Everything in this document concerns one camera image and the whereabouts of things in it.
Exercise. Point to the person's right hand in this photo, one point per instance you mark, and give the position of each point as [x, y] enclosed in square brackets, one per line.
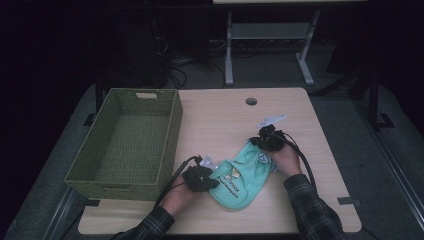
[288, 161]

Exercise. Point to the aluminium floor rail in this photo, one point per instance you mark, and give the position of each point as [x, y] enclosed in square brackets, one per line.
[396, 166]
[61, 213]

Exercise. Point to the grey tape strip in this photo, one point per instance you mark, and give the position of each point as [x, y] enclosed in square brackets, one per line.
[348, 201]

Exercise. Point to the person's left hand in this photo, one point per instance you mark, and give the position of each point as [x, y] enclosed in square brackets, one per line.
[178, 198]

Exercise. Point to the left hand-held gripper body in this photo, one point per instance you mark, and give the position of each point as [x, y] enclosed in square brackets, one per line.
[196, 176]

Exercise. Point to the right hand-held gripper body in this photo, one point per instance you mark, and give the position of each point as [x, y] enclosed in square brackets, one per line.
[271, 140]

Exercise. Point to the mint green baby garment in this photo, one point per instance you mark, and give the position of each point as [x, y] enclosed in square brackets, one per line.
[240, 180]

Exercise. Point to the green woven basket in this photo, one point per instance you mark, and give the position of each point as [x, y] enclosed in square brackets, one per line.
[100, 156]

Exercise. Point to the black metal stand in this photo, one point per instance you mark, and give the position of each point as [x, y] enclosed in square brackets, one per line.
[374, 100]
[98, 96]

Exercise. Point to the grey metal stand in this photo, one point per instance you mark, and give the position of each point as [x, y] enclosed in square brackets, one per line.
[266, 31]

